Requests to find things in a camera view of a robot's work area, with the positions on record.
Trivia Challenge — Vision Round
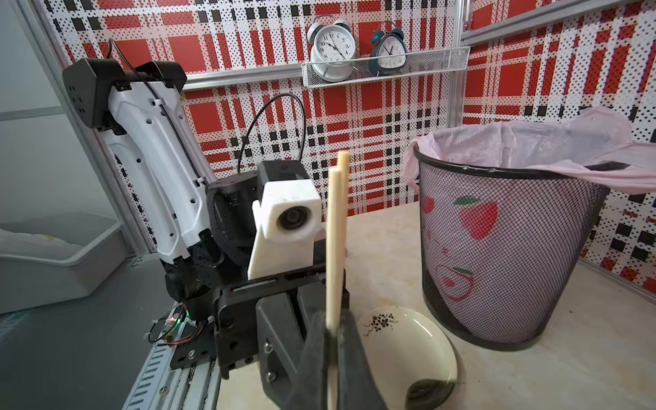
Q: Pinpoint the white alarm clock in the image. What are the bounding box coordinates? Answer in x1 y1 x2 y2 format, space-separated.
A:
307 15 357 83

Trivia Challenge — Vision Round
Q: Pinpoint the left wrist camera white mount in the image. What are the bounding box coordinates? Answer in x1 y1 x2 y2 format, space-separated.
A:
247 161 322 280

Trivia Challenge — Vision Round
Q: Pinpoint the black mesh trash bin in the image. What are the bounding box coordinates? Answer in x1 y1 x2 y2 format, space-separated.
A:
411 149 609 351

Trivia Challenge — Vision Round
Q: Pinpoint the bare wooden chopstick pair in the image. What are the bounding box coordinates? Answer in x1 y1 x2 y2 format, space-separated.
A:
326 150 350 409

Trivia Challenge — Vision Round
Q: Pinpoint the white wire wall shelf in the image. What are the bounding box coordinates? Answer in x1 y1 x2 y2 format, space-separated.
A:
302 47 471 89

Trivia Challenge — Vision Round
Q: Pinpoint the pink plastic bin liner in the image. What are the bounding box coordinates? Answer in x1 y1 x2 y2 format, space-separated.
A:
402 107 655 195

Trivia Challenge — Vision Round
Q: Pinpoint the teal alarm clock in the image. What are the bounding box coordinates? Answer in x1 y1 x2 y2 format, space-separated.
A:
369 20 408 77

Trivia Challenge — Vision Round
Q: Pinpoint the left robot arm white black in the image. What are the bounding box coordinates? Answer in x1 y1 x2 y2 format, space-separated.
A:
63 58 385 409

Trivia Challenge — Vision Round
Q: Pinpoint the cream plate with black mark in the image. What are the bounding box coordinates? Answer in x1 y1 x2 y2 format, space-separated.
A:
357 306 458 409

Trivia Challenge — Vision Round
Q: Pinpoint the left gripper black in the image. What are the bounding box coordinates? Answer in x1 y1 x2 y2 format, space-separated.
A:
213 266 387 410

